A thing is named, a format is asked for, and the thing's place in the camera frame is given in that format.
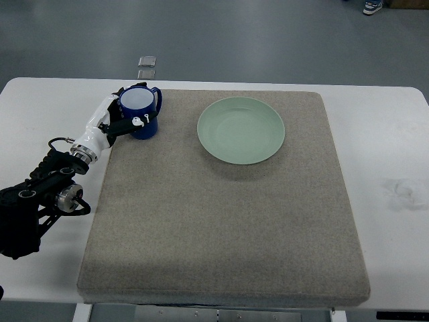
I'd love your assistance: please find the blue enamel mug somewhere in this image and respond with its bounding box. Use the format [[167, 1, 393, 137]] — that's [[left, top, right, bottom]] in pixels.
[[119, 85, 162, 140]]

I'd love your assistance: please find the white blue sneaker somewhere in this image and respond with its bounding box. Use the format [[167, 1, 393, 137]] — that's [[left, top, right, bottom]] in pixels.
[[363, 0, 383, 16]]

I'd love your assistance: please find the beige fabric mat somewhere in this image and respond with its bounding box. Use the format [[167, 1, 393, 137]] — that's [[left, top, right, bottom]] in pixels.
[[77, 89, 370, 308]]

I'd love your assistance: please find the light green plate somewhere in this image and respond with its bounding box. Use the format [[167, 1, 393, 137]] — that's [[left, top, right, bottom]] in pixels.
[[197, 97, 286, 165]]

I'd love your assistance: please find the cardboard box corner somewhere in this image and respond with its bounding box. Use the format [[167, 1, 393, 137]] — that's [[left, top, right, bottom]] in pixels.
[[386, 0, 428, 9]]

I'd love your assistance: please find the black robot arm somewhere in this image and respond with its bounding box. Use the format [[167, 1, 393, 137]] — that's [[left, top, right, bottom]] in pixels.
[[1, 137, 96, 260]]

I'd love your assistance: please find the upper metal floor plate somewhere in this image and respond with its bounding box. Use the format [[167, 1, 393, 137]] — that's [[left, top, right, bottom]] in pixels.
[[138, 56, 156, 68]]

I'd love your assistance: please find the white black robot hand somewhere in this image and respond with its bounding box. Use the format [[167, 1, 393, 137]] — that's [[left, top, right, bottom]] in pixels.
[[70, 82, 160, 164]]

